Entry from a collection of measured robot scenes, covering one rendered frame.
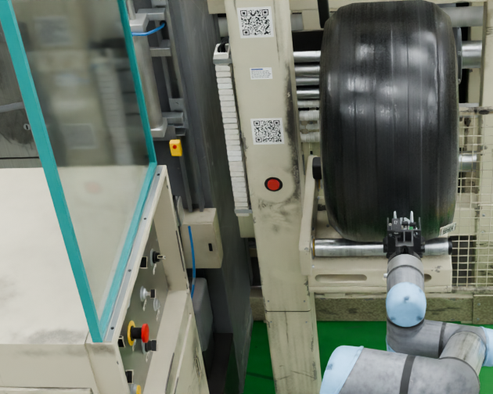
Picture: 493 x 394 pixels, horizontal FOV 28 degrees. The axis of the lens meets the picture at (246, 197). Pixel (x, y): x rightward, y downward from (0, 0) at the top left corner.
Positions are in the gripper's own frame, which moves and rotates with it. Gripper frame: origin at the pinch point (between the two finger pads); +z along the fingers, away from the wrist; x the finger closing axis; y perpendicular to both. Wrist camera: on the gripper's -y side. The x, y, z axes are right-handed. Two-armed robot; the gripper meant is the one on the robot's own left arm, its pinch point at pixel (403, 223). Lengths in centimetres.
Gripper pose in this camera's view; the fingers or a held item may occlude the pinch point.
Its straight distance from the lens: 223.4
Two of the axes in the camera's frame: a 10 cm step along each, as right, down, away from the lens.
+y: -0.9, -8.6, -5.0
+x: -9.9, 0.2, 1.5
